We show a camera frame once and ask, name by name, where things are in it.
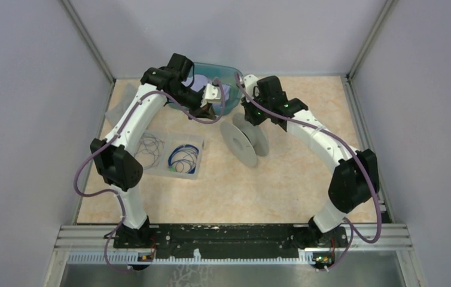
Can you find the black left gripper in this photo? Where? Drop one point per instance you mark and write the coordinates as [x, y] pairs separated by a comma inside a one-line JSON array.
[[207, 111]]

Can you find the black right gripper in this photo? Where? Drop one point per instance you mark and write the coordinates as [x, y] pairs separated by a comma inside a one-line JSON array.
[[249, 116]]

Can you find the white perforated cable spool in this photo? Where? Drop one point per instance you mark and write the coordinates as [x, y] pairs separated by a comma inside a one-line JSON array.
[[244, 140]]

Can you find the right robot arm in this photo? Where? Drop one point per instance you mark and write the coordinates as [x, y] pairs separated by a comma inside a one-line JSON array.
[[355, 176]]

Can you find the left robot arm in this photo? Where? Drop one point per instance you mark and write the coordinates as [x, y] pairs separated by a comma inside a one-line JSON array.
[[114, 156]]

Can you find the lavender cloth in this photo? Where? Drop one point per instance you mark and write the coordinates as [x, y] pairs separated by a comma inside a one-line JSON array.
[[198, 81]]

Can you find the teal plastic basin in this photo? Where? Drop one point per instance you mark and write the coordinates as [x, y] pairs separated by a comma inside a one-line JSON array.
[[226, 74]]

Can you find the clear plastic divided tray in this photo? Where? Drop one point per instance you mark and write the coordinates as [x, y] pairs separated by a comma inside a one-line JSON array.
[[154, 147]]

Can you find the clear plastic bag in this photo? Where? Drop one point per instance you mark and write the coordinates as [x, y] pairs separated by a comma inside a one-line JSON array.
[[115, 114]]

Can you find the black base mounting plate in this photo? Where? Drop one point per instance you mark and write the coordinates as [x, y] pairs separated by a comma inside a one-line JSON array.
[[228, 241]]

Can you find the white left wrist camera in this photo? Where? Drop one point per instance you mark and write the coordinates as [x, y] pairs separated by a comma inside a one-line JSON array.
[[212, 95]]

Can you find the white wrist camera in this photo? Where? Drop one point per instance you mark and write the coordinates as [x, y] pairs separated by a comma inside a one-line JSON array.
[[249, 83], [212, 95]]

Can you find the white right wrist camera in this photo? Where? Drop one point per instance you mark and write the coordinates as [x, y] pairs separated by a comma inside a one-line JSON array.
[[249, 83]]

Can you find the blue cable coil green connector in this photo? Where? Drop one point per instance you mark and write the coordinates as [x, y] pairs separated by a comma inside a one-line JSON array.
[[183, 159]]

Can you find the white slotted cable duct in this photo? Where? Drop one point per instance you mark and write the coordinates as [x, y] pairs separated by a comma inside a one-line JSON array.
[[134, 258]]

